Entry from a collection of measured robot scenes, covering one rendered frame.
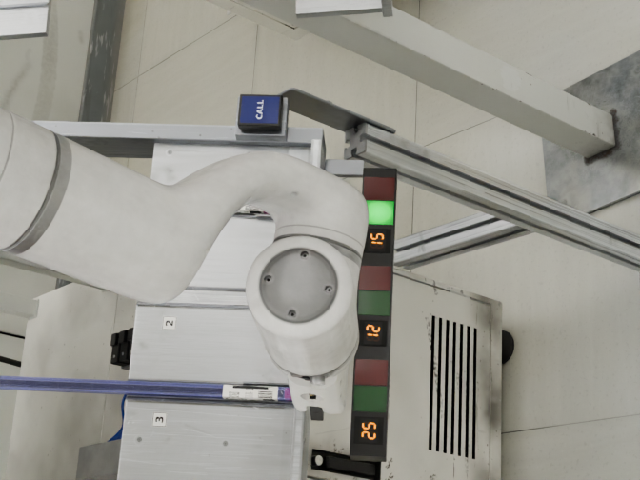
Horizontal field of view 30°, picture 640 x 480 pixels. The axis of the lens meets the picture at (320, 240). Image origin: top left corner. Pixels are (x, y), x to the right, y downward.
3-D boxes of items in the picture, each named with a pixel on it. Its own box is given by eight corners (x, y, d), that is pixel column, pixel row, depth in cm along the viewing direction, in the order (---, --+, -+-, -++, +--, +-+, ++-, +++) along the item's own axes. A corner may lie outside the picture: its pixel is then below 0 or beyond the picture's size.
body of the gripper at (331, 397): (350, 393, 104) (355, 418, 115) (356, 282, 107) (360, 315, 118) (266, 390, 105) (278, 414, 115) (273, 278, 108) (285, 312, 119)
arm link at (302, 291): (274, 267, 106) (253, 367, 103) (258, 213, 94) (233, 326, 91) (368, 282, 105) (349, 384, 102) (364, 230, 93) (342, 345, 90)
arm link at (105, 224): (35, 57, 90) (329, 206, 108) (-25, 256, 85) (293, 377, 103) (97, 28, 83) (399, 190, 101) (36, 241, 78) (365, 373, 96)
